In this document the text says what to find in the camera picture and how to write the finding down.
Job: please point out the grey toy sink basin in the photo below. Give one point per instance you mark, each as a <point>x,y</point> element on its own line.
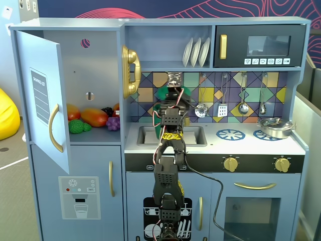
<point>200,130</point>

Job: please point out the blue wooden toy kitchen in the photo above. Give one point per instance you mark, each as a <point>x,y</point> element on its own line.
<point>82,160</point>

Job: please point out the gold toy telephone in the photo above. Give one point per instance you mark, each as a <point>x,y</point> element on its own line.
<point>131,56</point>

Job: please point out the steel toy slotted spatula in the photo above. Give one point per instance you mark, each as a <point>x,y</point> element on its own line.
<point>222,111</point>

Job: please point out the grey desk divider panel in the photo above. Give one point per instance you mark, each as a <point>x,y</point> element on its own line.
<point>308,138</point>

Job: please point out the green toy broccoli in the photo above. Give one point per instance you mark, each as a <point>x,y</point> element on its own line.
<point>76,126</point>

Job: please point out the steel toy skimmer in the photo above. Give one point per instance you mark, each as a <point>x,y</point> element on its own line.
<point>201,111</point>

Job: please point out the orange red toy mango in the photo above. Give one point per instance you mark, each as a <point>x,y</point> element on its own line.
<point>94,117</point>

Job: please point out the red orange toy fruit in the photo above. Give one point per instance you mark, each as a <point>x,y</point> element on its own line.
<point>116,108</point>

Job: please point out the steel toy ladle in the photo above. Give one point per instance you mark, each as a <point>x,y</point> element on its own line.
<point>243,108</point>

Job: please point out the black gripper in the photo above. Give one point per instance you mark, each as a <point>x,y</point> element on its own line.
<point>174,96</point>

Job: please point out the yellow beanbag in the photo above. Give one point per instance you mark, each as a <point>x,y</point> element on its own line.
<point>7,118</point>

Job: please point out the black toy microwave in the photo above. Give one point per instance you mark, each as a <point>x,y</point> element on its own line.
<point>235,37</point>

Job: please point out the blue shopping list fridge door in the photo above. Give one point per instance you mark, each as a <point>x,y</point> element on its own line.
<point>30,57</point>

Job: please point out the white toy plate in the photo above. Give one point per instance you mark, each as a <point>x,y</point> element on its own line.
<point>204,51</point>
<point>195,52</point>
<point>187,54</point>

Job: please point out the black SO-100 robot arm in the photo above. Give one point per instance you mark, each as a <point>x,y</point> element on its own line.
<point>165,175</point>

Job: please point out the red yellow toy peach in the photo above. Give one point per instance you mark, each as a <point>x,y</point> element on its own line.
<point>74,113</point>

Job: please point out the white wall socket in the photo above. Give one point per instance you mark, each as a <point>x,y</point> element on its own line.
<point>8,28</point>
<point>6,11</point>

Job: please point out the steel toy spoon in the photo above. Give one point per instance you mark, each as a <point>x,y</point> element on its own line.
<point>262,109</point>

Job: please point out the round brown floor cap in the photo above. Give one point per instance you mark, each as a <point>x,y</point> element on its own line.
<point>3,149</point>

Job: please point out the small wrist camera board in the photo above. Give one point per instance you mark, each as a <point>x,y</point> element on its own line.
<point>174,78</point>

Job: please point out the gold toy faucet knob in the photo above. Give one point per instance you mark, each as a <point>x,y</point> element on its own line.
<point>187,121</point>

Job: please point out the purple toy grapes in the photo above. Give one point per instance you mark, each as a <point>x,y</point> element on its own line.
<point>113,123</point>

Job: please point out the gold stove knob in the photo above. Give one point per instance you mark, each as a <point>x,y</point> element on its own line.
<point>230,164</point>
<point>282,165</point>

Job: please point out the dark toy blackberry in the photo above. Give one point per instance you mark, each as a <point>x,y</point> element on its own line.
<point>107,110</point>

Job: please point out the steel toy pot with lid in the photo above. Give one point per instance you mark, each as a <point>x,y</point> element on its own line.
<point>276,130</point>

